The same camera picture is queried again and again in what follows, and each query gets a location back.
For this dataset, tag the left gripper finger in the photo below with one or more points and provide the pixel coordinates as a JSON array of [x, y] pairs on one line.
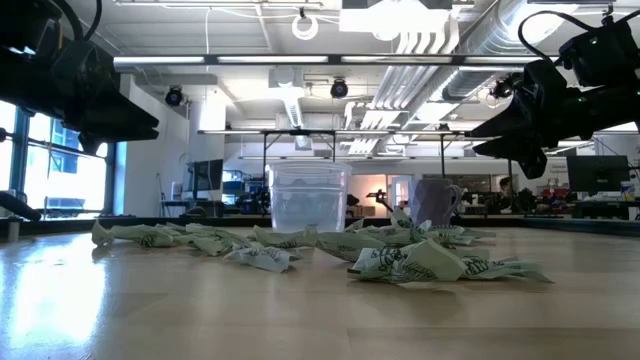
[[115, 115], [115, 136]]

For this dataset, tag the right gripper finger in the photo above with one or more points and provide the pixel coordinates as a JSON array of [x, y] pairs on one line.
[[515, 122], [527, 155]]

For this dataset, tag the green white stevia packet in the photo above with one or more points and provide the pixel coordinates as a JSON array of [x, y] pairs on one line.
[[500, 270], [200, 230], [460, 232], [415, 262], [215, 245], [130, 234], [401, 219], [263, 259], [345, 245], [285, 237], [380, 234], [445, 241]]

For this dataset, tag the clear plastic cup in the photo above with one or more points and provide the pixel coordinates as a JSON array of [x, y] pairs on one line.
[[310, 200]]

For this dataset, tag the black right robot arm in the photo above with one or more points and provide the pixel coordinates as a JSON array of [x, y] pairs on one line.
[[622, 107]]

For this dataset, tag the black background robot arm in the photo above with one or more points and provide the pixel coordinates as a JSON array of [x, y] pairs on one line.
[[380, 197], [500, 200]]

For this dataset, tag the black ceiling spotlight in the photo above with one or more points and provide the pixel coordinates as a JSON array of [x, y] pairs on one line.
[[339, 88], [502, 87], [173, 96]]

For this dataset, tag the person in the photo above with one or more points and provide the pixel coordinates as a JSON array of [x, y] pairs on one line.
[[505, 185]]

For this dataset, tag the bright window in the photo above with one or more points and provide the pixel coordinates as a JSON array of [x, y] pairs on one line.
[[65, 185]]

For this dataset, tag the black computer monitor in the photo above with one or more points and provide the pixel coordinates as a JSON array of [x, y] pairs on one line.
[[207, 175], [597, 172]]

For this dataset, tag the lilac faceted mug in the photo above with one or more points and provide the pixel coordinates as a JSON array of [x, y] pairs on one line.
[[430, 202]]

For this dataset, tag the long ceiling light bar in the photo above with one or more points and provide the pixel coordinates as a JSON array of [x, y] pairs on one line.
[[270, 59]]

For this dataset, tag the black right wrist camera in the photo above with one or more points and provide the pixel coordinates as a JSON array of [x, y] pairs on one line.
[[605, 50]]

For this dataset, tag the black aluminium table frame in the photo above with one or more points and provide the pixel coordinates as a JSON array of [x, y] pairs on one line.
[[575, 225]]

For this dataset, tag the silver air duct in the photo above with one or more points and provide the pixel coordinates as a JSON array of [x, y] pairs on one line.
[[480, 45]]

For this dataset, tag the black background rig frame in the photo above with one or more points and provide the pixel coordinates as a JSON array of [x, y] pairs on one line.
[[300, 132]]

